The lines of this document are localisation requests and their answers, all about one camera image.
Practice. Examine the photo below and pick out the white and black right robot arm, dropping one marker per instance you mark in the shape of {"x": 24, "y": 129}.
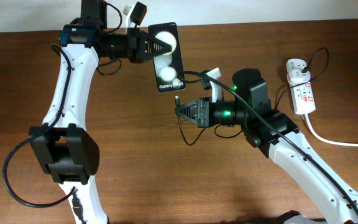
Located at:
{"x": 247, "y": 105}

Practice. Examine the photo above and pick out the white power strip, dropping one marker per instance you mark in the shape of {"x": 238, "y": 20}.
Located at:
{"x": 301, "y": 94}

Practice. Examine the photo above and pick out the black Samsung Galaxy smartphone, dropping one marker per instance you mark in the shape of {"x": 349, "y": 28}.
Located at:
{"x": 169, "y": 65}

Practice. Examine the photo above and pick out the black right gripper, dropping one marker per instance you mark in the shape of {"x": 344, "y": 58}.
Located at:
{"x": 203, "y": 117}

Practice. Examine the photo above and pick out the white USB charger plug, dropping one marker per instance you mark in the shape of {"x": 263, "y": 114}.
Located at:
{"x": 296, "y": 76}

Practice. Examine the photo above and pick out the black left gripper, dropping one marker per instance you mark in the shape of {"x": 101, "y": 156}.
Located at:
{"x": 133, "y": 36}

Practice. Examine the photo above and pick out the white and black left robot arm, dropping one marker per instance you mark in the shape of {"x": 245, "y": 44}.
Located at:
{"x": 61, "y": 145}

